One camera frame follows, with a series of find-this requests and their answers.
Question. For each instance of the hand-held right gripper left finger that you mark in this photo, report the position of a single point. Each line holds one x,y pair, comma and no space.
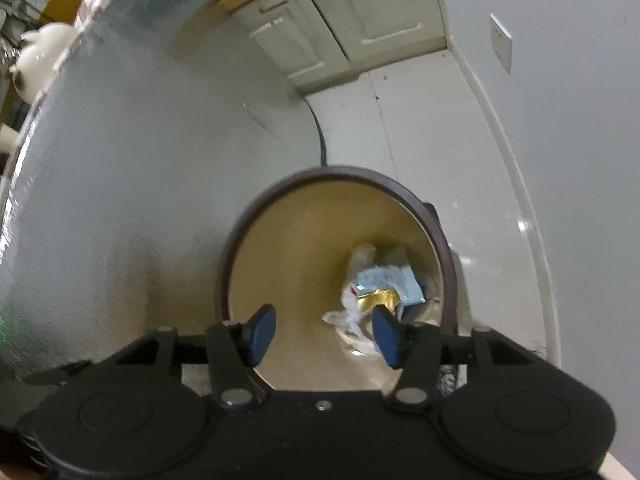
262,334

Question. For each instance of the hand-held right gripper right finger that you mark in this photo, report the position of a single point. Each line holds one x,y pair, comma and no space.
387,339

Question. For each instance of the light blue packet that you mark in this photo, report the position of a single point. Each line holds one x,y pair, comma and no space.
390,280

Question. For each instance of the white plastic wrapper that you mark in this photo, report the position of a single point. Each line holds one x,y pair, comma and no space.
357,265

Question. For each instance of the brown rimmed trash bin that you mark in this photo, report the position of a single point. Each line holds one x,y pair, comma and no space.
295,250

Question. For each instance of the cream cabinet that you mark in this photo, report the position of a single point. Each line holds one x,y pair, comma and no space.
380,5

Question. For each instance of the white cat-shaped ceramic jar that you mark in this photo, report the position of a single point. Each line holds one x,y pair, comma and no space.
42,57

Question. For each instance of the white wall plate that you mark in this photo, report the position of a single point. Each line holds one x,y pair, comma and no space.
501,42

